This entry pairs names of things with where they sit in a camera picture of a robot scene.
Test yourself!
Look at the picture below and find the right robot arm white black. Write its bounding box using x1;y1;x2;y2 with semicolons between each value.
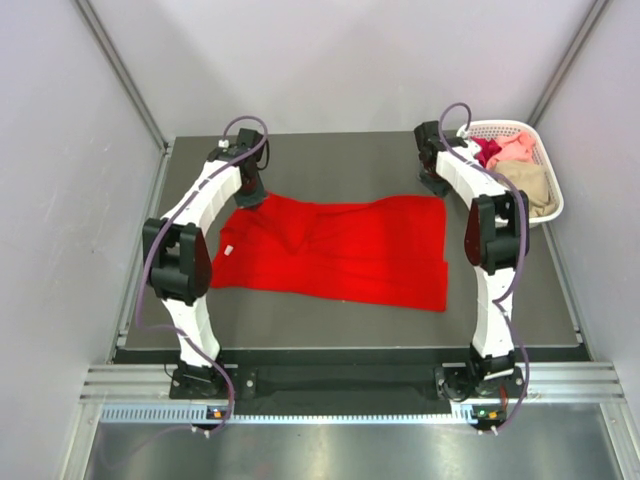
414;120;529;401

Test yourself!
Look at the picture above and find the red t shirt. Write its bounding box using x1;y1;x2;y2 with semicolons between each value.
210;194;449;312

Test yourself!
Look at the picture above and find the magenta t shirt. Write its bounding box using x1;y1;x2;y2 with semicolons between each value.
472;137;502;168

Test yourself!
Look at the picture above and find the pink t shirt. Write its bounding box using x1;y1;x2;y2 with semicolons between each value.
486;131;536;170

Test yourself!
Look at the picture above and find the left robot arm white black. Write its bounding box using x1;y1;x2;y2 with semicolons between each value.
142;128;269;399

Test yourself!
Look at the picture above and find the beige t shirt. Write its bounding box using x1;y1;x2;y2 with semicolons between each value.
494;160;557;218

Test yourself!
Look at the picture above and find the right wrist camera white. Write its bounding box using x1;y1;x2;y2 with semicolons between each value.
456;127;481;153

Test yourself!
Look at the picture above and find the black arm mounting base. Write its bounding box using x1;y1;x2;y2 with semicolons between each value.
114;348;524;417

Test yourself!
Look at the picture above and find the white plastic laundry basket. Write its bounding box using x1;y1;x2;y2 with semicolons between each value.
458;120;565;227

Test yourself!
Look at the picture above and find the slotted cable duct rail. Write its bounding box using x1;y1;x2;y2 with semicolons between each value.
99;402;506;426

